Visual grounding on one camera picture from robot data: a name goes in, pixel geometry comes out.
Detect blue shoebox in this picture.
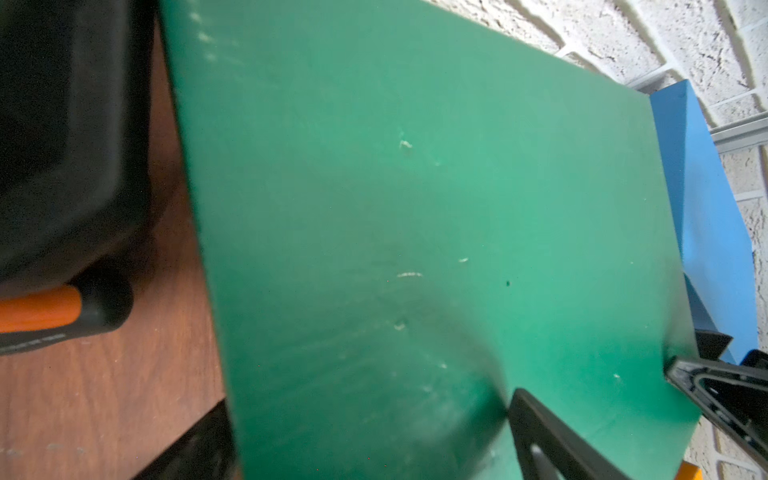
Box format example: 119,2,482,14
650,80,759,363

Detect green shoebox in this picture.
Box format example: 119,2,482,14
160,1,699,479

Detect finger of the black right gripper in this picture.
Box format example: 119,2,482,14
664,350,767,469

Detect black plastic toolbox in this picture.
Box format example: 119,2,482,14
1,1,155,297

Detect orange black screwdriver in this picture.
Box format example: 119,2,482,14
1,268,134,356

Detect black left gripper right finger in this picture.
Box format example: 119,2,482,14
507,388,627,479

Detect orange shoebox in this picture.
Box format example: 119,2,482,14
674,461,703,480

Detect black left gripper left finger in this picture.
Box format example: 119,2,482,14
134,400,240,480

